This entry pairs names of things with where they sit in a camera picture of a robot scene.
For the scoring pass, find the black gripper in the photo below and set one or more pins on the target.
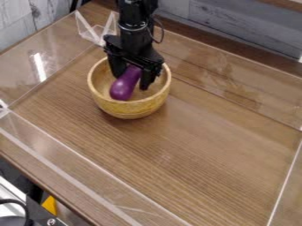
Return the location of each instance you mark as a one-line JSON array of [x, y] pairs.
[[131, 47]]

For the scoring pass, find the purple toy eggplant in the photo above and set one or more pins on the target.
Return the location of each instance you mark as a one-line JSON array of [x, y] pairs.
[[123, 86]]

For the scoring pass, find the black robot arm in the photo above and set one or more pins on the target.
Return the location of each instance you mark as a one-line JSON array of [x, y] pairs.
[[136, 15]]

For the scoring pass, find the brown wooden bowl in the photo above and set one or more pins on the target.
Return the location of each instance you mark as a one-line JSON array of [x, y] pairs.
[[144, 102]]

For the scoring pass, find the yellow tag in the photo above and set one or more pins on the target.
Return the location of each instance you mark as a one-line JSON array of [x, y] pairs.
[[49, 205]]

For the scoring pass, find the clear acrylic corner bracket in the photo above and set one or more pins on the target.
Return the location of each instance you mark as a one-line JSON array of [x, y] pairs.
[[95, 33]]

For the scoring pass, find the clear acrylic tray wall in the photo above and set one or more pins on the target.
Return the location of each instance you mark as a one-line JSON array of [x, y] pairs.
[[99, 197]]

